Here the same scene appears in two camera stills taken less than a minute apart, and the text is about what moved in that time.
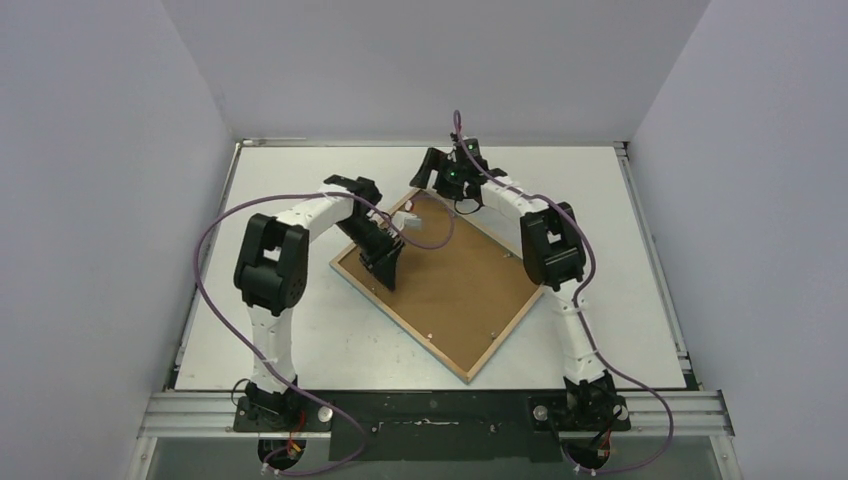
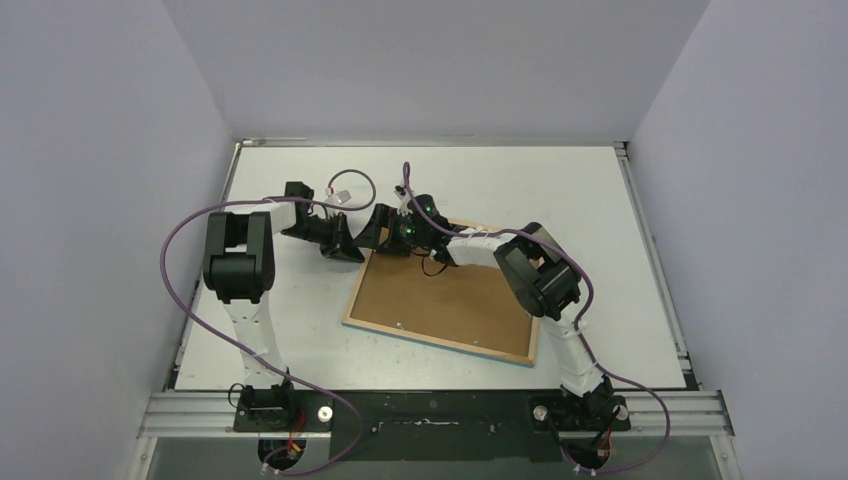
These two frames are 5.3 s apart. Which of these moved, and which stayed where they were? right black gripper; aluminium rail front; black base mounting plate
Moved: right black gripper
Stayed: aluminium rail front; black base mounting plate
